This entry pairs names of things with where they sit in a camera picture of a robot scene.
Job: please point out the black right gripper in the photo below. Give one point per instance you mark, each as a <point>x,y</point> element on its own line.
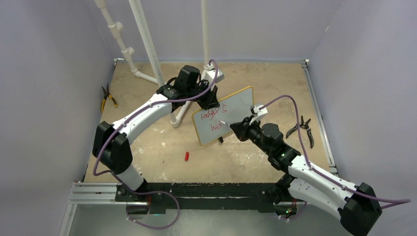
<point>245,127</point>

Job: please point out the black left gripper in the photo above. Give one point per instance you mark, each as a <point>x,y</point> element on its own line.
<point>211,101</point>

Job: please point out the yellow-framed whiteboard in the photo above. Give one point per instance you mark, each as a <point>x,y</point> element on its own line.
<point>233,108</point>

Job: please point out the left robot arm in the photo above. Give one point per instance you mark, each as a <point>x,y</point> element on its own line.
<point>111,146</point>

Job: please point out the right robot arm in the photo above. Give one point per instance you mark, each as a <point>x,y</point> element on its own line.
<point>353,205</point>

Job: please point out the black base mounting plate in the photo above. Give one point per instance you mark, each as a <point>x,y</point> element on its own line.
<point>159,197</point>

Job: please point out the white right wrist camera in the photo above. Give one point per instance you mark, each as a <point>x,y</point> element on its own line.
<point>258,111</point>

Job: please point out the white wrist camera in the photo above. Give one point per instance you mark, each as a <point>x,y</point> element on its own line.
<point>210,75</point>
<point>258,111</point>

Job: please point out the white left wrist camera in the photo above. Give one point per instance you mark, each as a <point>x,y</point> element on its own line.
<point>210,75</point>

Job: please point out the yellow-handled pliers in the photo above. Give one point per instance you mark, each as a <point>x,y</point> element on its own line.
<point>107,95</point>

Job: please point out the white PVC pipe frame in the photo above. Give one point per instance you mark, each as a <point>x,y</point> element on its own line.
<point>127,52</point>

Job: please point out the aluminium frame rail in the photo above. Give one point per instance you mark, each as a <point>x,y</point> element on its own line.
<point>92,209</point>

